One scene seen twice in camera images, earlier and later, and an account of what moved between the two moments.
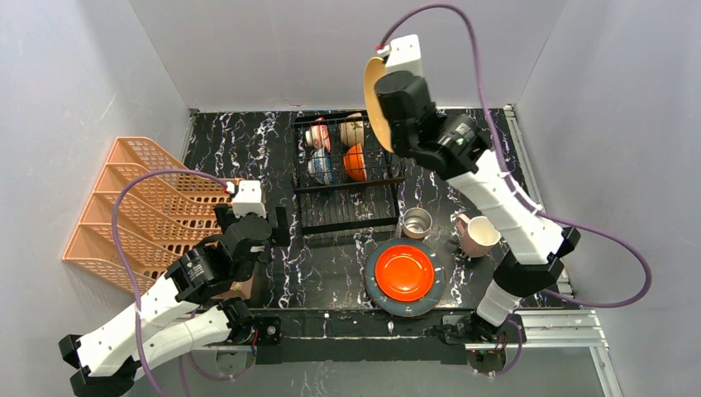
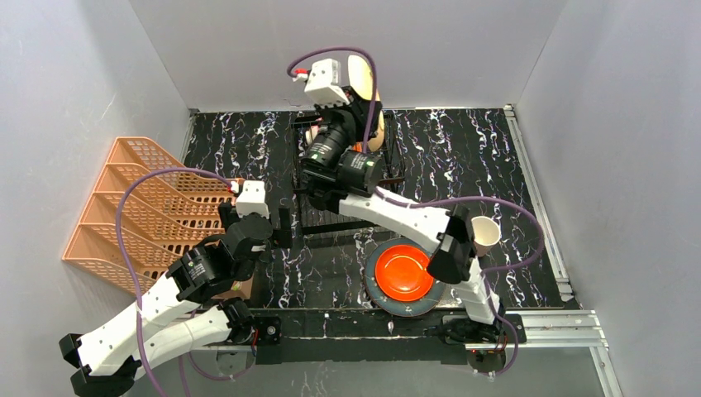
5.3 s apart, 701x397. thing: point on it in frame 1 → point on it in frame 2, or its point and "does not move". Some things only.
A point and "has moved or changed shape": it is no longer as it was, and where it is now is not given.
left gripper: (278, 227) does not move
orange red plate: (404, 273) does not move
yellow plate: (374, 107) has moved or changed shape
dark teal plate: (415, 307) does not move
